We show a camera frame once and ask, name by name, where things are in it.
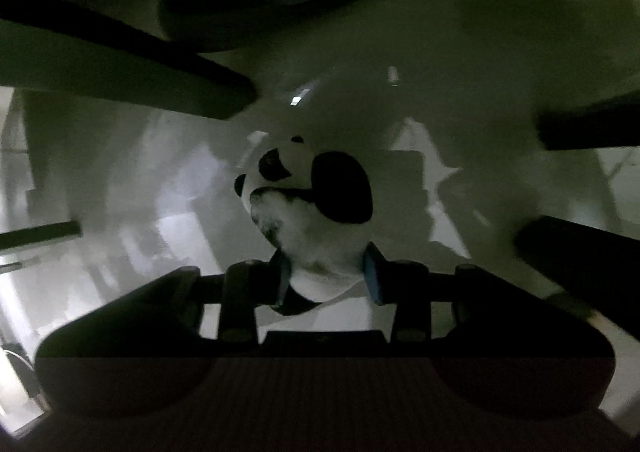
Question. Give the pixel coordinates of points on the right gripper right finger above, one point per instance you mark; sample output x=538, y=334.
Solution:
x=405, y=285

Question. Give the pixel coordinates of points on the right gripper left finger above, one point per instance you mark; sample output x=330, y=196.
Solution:
x=247, y=286

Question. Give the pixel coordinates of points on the black white panda plush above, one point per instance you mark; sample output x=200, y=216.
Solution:
x=315, y=208

